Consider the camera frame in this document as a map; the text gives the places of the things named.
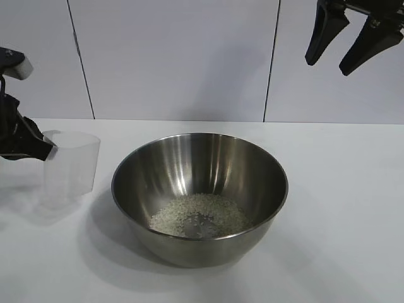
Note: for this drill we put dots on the white rice grains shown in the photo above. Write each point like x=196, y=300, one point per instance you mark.
x=170, y=214

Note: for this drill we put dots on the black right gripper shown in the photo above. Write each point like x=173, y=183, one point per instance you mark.
x=378, y=9

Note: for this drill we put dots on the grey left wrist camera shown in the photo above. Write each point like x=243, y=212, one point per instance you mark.
x=17, y=64

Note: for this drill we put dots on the stainless steel mixing bowl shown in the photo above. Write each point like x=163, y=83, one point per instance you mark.
x=195, y=164

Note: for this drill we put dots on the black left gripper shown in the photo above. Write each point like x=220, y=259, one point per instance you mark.
x=8, y=126

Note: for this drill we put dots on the translucent plastic measuring cup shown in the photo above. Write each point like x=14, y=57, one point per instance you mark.
x=75, y=164

